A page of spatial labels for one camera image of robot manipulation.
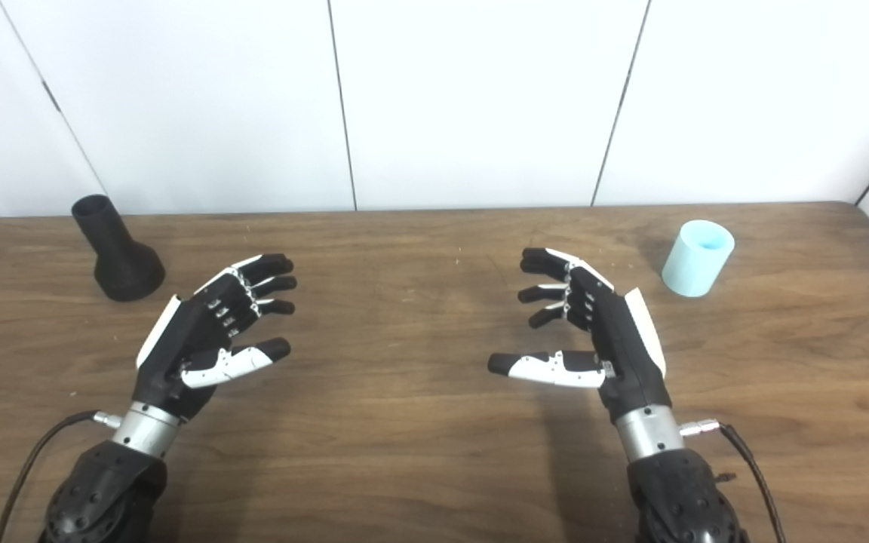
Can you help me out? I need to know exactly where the black flared nozzle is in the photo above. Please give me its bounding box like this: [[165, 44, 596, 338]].
[[71, 194, 166, 302]]

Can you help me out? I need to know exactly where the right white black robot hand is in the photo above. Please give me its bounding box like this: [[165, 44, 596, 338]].
[[487, 247, 673, 425]]

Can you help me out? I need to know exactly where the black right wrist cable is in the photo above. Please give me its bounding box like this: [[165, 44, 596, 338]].
[[679, 419, 787, 543]]

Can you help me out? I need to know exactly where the light-blue hose piece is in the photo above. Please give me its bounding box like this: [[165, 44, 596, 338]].
[[661, 219, 735, 298]]

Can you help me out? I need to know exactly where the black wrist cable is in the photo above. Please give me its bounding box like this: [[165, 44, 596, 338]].
[[679, 419, 787, 543], [0, 410, 124, 543]]

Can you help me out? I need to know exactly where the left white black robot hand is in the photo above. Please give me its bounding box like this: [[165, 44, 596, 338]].
[[131, 253, 298, 423]]

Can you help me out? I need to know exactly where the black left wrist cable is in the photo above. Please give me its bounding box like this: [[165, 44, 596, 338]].
[[0, 410, 124, 543]]

